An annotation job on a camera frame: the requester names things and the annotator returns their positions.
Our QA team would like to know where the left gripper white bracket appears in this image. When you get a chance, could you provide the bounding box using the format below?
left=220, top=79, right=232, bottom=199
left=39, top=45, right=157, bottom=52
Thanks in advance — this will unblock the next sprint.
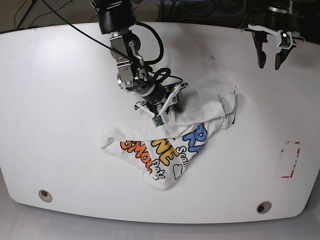
left=243, top=24, right=305, bottom=70

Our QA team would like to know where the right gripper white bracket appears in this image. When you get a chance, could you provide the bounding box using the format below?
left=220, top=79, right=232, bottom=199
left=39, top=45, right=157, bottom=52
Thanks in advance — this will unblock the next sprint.
left=134, top=82, right=189, bottom=123

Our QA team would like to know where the white printed t-shirt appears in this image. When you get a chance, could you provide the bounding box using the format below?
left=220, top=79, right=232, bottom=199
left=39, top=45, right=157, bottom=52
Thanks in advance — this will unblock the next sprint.
left=100, top=93, right=238, bottom=190

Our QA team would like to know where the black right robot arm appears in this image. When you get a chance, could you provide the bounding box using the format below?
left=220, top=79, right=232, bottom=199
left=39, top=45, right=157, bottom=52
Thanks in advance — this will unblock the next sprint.
left=90, top=0, right=187, bottom=127

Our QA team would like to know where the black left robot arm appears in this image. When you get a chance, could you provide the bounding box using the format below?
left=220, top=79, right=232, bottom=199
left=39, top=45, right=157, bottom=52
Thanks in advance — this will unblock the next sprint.
left=243, top=0, right=305, bottom=71

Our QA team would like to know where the red tape rectangle marking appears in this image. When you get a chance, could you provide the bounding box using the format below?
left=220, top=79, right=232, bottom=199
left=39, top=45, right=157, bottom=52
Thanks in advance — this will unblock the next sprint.
left=277, top=141, right=301, bottom=179

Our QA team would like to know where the right table grommet hole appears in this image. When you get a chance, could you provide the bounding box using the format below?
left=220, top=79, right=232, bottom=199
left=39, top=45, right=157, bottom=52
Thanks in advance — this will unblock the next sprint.
left=256, top=201, right=272, bottom=214

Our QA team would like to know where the table grommet hole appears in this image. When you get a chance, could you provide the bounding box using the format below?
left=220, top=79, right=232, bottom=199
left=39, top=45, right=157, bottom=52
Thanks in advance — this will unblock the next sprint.
left=38, top=189, right=53, bottom=203
left=256, top=201, right=272, bottom=214

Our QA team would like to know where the left table grommet hole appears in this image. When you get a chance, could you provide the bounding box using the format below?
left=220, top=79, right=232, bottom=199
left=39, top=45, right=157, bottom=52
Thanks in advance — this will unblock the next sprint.
left=38, top=189, right=53, bottom=203

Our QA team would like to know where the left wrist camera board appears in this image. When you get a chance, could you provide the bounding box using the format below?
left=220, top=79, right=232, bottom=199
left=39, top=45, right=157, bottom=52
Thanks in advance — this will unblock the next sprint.
left=279, top=32, right=291, bottom=49

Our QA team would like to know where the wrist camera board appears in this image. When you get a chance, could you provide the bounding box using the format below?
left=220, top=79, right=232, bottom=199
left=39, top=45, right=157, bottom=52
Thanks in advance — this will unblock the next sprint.
left=279, top=32, right=291, bottom=49
left=152, top=115, right=165, bottom=128

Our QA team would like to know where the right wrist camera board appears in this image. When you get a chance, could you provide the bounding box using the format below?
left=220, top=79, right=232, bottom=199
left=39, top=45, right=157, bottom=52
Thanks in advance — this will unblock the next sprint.
left=152, top=115, right=165, bottom=128

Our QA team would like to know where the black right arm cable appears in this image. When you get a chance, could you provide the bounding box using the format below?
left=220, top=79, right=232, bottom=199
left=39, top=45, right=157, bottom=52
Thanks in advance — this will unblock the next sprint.
left=44, top=0, right=183, bottom=87

